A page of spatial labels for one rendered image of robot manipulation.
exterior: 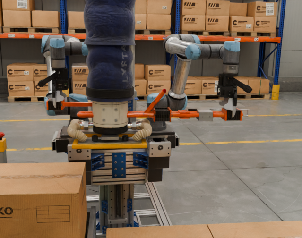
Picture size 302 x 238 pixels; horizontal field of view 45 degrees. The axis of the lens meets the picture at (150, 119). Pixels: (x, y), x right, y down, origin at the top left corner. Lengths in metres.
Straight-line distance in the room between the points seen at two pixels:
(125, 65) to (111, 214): 1.31
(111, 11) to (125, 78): 0.30
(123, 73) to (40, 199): 0.67
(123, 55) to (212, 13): 7.84
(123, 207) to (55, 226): 0.94
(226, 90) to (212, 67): 9.03
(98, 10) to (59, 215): 0.93
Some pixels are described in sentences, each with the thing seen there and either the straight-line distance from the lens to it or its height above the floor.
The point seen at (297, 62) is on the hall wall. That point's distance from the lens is 11.95.
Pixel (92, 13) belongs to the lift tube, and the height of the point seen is 1.73.
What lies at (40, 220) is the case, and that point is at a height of 0.81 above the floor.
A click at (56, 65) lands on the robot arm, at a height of 1.48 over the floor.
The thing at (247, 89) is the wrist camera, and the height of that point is 1.39.
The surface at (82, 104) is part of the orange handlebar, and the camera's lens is 2.02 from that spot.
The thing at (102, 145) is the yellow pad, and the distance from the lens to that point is 1.66.
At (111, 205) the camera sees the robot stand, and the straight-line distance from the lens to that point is 2.63.
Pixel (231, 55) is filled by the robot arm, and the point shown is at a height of 1.56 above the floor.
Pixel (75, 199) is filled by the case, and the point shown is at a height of 0.91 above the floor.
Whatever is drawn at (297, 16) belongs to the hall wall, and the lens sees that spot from 11.87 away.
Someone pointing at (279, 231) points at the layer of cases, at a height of 0.54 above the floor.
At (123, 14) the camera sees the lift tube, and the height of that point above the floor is 1.73.
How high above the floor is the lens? 1.65
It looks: 13 degrees down
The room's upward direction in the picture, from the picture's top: 1 degrees clockwise
